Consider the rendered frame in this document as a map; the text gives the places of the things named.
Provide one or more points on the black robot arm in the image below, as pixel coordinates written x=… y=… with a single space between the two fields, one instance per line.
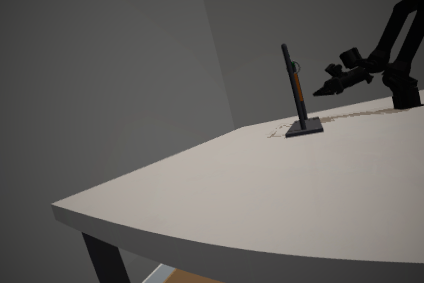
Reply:
x=396 y=74

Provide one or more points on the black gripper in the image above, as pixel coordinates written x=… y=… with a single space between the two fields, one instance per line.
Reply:
x=335 y=85

